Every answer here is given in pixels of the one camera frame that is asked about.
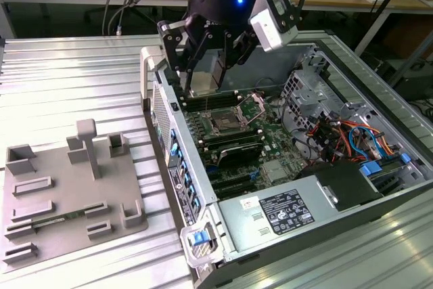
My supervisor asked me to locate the pale grey case handle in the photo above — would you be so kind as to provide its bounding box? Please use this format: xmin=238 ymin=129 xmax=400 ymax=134
xmin=139 ymin=47 xmax=167 ymax=100
xmin=180 ymin=219 xmax=227 ymax=269

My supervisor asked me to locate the black computer under desk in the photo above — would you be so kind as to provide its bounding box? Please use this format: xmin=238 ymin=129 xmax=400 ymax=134
xmin=392 ymin=58 xmax=433 ymax=101

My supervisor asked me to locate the silver chipset heatsink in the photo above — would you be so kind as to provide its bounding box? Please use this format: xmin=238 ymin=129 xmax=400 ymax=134
xmin=262 ymin=159 xmax=288 ymax=182

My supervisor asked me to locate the black expansion slot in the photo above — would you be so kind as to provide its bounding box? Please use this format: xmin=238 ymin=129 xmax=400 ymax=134
xmin=213 ymin=180 xmax=267 ymax=199
xmin=210 ymin=171 xmax=261 ymax=189

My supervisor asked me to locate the grey printed parts rack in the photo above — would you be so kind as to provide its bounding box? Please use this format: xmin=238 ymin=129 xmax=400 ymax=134
xmin=0 ymin=118 xmax=150 ymax=275

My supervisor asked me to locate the red wire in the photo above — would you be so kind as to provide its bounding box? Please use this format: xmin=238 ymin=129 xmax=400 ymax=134
xmin=305 ymin=122 xmax=326 ymax=141

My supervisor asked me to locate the green RAM stick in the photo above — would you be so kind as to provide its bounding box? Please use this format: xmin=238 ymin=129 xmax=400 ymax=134
xmin=8 ymin=210 xmax=87 ymax=231

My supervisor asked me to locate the black graphics card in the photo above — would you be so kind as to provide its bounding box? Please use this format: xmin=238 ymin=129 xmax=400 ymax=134
xmin=215 ymin=140 xmax=264 ymax=169

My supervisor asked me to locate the metal socket cover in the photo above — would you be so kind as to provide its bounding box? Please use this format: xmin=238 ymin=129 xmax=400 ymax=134
xmin=235 ymin=93 xmax=269 ymax=125

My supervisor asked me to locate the black RAM slot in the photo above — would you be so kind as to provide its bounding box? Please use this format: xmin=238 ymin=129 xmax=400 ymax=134
xmin=203 ymin=137 xmax=262 ymax=148
xmin=202 ymin=133 xmax=259 ymax=144
xmin=185 ymin=103 xmax=242 ymax=113
xmin=180 ymin=89 xmax=237 ymax=99
xmin=181 ymin=94 xmax=239 ymax=104
xmin=200 ymin=129 xmax=256 ymax=141
xmin=183 ymin=98 xmax=240 ymax=108

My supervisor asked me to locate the CPU socket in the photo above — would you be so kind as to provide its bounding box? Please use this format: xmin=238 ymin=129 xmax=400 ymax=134
xmin=206 ymin=108 xmax=242 ymax=135

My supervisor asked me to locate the silver perforated drive cage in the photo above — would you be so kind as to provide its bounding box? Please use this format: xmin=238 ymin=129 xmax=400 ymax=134
xmin=279 ymin=68 xmax=341 ymax=127

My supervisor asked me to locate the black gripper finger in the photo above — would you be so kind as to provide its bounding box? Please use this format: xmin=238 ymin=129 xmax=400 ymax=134
xmin=211 ymin=30 xmax=257 ymax=93
xmin=156 ymin=14 xmax=213 ymax=83

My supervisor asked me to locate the open black PC case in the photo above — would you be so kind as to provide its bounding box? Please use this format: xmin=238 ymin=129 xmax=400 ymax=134
xmin=139 ymin=39 xmax=433 ymax=289

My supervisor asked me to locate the grey power supply with label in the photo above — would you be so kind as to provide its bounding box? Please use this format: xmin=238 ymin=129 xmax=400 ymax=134
xmin=216 ymin=176 xmax=340 ymax=260

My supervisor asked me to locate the blue wire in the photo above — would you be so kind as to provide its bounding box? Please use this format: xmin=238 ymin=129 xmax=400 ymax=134
xmin=347 ymin=126 xmax=388 ymax=160

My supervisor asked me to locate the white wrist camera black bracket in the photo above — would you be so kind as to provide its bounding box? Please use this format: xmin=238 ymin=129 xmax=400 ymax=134
xmin=238 ymin=0 xmax=299 ymax=53

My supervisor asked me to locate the black plastic shroud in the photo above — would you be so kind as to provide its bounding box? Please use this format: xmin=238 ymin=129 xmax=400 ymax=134
xmin=293 ymin=161 xmax=386 ymax=213

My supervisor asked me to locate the silver CPU with green board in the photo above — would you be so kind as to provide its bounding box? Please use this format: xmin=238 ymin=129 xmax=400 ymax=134
xmin=187 ymin=65 xmax=221 ymax=97

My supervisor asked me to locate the blue case latch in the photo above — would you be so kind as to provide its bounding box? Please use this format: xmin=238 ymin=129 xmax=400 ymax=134
xmin=189 ymin=231 xmax=208 ymax=246

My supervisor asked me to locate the dark robot cable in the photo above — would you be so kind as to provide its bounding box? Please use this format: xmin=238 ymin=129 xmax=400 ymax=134
xmin=101 ymin=0 xmax=170 ymax=37

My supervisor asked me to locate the green motherboard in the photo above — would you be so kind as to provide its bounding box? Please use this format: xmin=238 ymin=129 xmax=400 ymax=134
xmin=179 ymin=89 xmax=307 ymax=200

